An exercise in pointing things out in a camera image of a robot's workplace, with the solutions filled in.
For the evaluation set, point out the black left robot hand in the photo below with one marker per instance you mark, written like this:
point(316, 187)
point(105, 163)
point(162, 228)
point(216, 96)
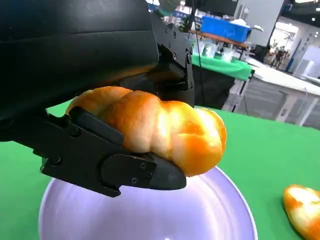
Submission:
point(75, 50)

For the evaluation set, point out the lilac plate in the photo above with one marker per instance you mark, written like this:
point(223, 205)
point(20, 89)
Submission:
point(150, 215)

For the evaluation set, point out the white cabinet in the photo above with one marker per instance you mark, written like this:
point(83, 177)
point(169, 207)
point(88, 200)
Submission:
point(277, 95)

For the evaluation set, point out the blue plastic crate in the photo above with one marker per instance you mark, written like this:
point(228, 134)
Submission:
point(225, 28)

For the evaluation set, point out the orange white toy bread roll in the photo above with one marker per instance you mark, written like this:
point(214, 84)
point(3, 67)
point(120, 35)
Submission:
point(160, 127)
point(303, 207)

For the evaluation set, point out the clear plastic container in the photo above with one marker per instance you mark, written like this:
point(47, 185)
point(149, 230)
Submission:
point(227, 54)
point(208, 50)

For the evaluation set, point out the green table cloth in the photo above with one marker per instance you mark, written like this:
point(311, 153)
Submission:
point(265, 150)

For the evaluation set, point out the green-covered background table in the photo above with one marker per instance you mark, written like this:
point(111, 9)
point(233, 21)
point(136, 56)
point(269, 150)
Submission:
point(225, 66)

